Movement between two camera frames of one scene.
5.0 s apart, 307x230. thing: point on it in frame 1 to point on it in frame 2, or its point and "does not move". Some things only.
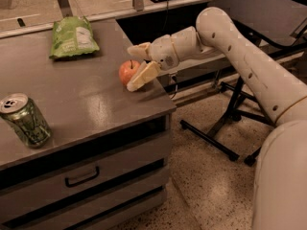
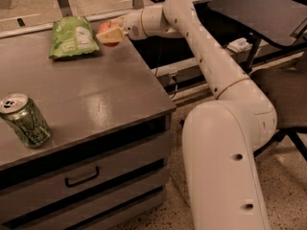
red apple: x=127 y=69 to x=107 y=26
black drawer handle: x=82 y=181 does not move
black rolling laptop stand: x=273 y=13 does not move
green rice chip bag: x=72 y=35 does not move
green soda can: x=27 y=119 does not move
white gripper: x=161 y=52 to x=132 y=25
